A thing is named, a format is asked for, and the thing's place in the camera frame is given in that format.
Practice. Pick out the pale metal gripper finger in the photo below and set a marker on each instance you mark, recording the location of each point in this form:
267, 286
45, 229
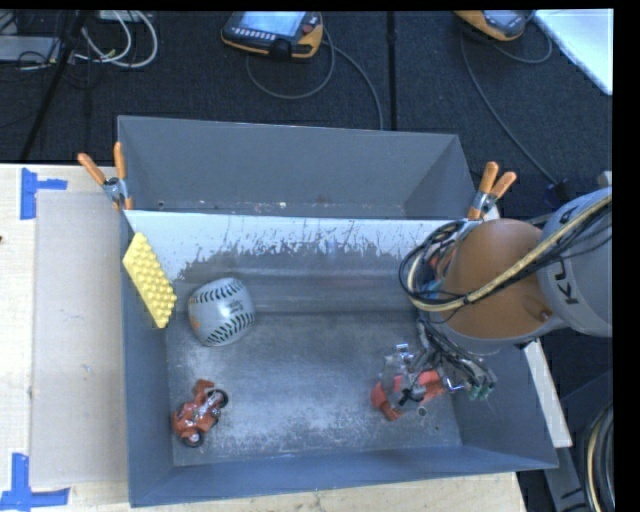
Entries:
389, 375
404, 356

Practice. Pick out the orange plastic toy tool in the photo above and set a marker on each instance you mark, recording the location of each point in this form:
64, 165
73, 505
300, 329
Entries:
382, 400

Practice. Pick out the grey metal bin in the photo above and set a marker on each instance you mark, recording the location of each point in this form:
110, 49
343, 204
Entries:
310, 380

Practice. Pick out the grey baseball with black stitching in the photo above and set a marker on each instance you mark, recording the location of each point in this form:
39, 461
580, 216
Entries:
221, 312

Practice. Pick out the orange toy motorcycle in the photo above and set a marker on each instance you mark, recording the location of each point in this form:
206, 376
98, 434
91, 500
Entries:
197, 415

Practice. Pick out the yellow studded flat block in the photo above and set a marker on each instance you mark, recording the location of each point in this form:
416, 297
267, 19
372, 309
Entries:
149, 280

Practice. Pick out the pale flat board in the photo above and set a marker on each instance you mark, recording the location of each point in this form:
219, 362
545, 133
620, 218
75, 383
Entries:
75, 340

